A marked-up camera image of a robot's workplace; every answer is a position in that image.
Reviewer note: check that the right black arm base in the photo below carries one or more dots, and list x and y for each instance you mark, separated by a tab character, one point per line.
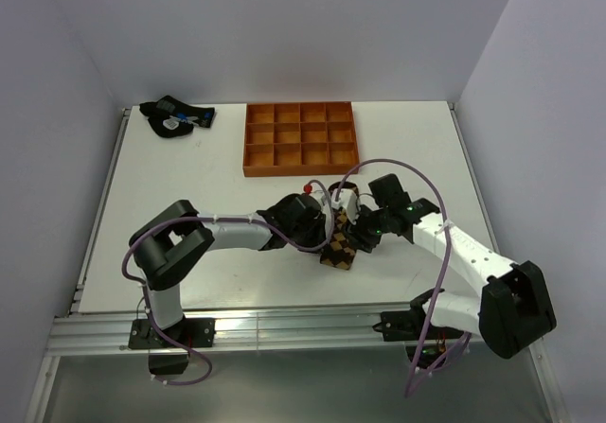
406	326

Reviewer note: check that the aluminium front rail frame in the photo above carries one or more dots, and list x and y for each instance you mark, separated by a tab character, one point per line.
251	329

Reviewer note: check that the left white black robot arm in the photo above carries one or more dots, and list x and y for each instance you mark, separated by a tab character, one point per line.
168	248

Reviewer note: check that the black blue sock pile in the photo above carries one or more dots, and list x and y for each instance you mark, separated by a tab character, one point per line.
171	118

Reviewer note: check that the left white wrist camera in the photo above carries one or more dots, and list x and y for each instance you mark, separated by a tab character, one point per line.
320	193

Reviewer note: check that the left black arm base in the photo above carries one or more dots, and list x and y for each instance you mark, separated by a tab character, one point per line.
191	332

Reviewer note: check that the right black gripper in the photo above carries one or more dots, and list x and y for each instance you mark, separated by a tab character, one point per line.
358	237

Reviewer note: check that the orange compartment tray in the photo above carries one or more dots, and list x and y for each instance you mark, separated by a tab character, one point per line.
299	139

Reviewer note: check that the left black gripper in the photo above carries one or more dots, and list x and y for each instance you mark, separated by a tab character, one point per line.
320	237

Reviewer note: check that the brown yellow argyle sock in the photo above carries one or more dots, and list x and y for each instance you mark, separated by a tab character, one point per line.
338	253

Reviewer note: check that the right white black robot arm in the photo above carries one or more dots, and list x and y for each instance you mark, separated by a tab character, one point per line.
511	307

